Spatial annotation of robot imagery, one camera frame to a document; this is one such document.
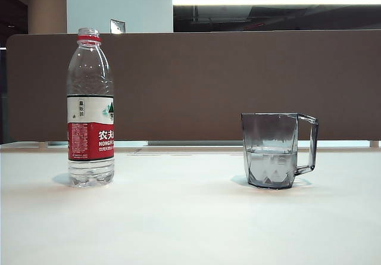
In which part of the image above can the white ceiling light strip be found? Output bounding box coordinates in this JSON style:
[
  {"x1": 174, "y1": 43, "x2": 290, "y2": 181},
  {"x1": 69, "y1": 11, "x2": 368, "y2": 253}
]
[{"x1": 172, "y1": 0, "x2": 381, "y2": 6}]

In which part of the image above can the clear water bottle red label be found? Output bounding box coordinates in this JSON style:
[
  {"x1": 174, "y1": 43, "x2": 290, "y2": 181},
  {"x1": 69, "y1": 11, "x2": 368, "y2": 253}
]
[{"x1": 67, "y1": 27, "x2": 115, "y2": 189}]

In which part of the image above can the silver metal wall plate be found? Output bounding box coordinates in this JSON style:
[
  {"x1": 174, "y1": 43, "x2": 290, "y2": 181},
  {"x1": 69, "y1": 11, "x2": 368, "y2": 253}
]
[{"x1": 110, "y1": 18, "x2": 126, "y2": 35}]

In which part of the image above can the grey transparent cup with handle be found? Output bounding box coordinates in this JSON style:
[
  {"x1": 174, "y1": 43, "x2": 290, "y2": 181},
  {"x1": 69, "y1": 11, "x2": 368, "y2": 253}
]
[{"x1": 241, "y1": 112, "x2": 320, "y2": 190}]

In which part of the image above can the beige round column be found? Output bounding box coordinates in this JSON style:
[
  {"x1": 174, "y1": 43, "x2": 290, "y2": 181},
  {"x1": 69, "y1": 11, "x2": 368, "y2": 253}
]
[{"x1": 27, "y1": 0, "x2": 68, "y2": 35}]

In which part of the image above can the brown desk partition panel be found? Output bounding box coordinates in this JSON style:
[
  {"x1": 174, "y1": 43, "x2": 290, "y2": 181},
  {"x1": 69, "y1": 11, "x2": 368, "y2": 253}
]
[{"x1": 5, "y1": 33, "x2": 381, "y2": 143}]

